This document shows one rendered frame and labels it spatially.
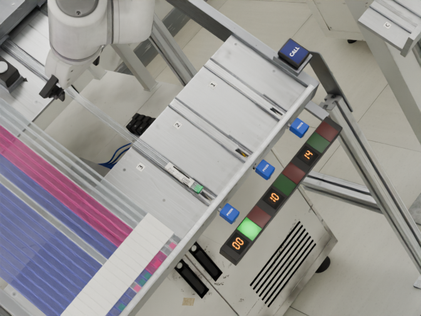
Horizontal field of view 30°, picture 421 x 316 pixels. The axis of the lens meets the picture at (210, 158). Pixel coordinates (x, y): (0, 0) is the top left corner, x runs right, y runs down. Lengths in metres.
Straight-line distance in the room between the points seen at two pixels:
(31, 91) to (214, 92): 0.35
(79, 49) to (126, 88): 0.98
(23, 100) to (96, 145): 0.54
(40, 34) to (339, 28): 1.47
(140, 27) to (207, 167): 0.39
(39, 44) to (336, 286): 1.06
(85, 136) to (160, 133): 0.65
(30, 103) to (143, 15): 0.45
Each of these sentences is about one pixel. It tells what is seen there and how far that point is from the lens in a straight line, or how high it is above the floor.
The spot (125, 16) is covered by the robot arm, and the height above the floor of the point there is 1.14.
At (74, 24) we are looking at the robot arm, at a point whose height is 1.19.
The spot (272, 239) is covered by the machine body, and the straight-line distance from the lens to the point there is 2.01.
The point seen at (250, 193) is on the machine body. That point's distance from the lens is 1.92.
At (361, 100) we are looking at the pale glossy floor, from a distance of 2.67.
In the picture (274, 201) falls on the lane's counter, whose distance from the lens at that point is 1.47.
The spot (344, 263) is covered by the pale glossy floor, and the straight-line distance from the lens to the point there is 2.22.
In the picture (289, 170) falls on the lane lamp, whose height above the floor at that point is 0.67.
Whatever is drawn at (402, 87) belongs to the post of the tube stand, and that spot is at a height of 0.44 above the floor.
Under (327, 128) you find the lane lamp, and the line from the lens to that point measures 1.54.
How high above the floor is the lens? 1.59
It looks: 34 degrees down
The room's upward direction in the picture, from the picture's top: 37 degrees counter-clockwise
